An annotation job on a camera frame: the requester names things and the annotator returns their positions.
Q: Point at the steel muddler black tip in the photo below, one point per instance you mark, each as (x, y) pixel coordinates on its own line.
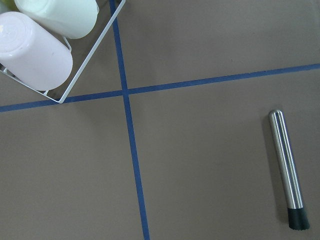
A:
(297, 216)

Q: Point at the pale green cup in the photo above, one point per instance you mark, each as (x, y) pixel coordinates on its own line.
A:
(73, 19)

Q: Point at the pink cup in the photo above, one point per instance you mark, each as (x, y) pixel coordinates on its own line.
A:
(32, 54)

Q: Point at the white wire cup rack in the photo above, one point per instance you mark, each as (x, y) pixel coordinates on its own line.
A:
(82, 51)

